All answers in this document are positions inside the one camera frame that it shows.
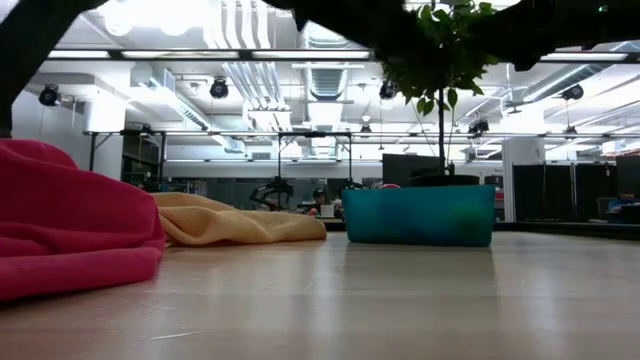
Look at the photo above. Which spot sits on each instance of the black partition panels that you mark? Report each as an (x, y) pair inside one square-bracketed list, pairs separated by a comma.
[(560, 192)]

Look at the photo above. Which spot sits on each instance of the person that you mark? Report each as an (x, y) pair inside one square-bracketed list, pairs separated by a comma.
[(317, 200)]

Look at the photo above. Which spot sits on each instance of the green leafy potted tree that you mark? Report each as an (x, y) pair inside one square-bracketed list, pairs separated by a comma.
[(440, 55)]

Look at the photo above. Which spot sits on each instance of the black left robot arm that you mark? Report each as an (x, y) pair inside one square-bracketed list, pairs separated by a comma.
[(25, 60)]

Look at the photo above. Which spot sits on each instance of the black monitor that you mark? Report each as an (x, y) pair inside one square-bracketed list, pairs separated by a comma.
[(407, 169)]

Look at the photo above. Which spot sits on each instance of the yellow towel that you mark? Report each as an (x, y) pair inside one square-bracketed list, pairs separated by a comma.
[(235, 225)]

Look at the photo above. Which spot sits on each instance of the black ceiling spotlight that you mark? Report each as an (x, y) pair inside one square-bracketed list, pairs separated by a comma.
[(219, 88), (387, 91), (49, 95), (573, 92)]

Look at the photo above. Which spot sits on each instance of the black background robot arm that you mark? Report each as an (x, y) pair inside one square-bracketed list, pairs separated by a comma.
[(275, 190)]

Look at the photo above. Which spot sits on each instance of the teal plastic tupperware container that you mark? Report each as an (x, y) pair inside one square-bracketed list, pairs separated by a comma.
[(420, 215)]

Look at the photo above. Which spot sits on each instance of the white cup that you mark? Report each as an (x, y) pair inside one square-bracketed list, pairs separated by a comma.
[(327, 210)]

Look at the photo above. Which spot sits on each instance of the black plastic plant pot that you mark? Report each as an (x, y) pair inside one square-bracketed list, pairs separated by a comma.
[(445, 180)]

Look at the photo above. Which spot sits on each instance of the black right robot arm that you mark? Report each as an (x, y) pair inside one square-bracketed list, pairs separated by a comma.
[(550, 25)]

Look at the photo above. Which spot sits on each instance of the black background station frame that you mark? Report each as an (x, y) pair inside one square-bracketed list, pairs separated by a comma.
[(200, 133)]

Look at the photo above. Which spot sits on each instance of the red cloth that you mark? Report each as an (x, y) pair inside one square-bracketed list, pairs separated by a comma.
[(70, 225)]

